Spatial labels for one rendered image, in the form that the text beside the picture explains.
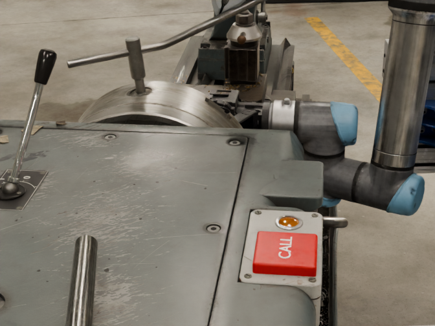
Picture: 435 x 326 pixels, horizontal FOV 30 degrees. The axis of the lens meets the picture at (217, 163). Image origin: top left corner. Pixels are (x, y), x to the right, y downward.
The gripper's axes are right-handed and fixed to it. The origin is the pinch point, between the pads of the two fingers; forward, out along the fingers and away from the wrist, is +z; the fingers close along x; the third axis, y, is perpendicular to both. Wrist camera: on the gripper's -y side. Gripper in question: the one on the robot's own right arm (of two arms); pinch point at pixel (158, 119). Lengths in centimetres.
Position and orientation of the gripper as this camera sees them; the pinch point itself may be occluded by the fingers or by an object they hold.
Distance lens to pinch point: 146.8
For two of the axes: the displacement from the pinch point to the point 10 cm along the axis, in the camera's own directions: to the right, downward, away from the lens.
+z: -9.9, -0.5, 1.4
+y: 1.5, -4.5, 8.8
